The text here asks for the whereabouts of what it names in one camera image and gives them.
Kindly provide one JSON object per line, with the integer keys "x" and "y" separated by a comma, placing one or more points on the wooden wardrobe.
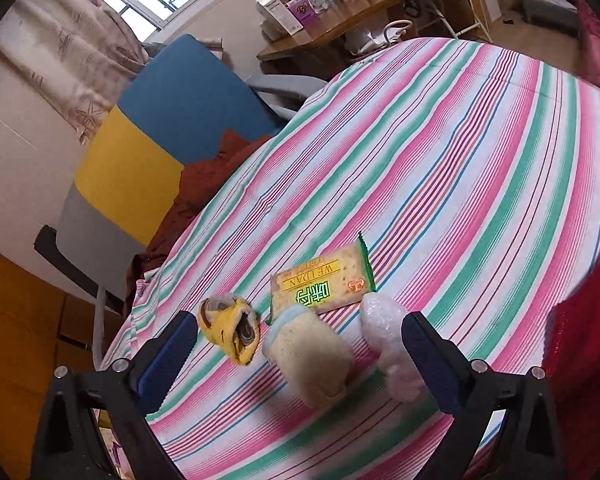
{"x": 10, "y": 335}

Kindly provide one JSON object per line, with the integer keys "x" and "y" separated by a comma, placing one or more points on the red blanket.
{"x": 590, "y": 350}

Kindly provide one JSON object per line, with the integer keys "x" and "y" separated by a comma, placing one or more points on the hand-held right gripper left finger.
{"x": 167, "y": 355}

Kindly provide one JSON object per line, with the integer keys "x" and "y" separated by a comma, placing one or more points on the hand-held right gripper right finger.
{"x": 425, "y": 355}

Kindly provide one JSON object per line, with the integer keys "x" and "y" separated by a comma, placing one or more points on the purple box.
{"x": 304, "y": 10}

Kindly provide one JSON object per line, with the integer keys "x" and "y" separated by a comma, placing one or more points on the wooden side desk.
{"x": 340, "y": 30}

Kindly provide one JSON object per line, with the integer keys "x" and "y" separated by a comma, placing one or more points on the beige patterned curtain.
{"x": 70, "y": 50}

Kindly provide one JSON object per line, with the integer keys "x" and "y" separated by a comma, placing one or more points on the beige sponge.
{"x": 310, "y": 360}

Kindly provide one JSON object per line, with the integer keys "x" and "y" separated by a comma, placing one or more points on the grey yellow blue chair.
{"x": 145, "y": 150}

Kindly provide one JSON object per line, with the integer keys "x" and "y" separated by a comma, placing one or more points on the bubble wrap bundle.
{"x": 385, "y": 330}

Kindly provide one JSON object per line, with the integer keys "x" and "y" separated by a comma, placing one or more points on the green cracker packet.
{"x": 325, "y": 280}

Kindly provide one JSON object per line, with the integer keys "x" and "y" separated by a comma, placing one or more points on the striped tablecloth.
{"x": 455, "y": 185}

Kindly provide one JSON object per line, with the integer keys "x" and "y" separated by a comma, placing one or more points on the white carton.
{"x": 280, "y": 12}

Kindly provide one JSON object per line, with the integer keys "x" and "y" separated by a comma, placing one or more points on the brown jacket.
{"x": 195, "y": 190}

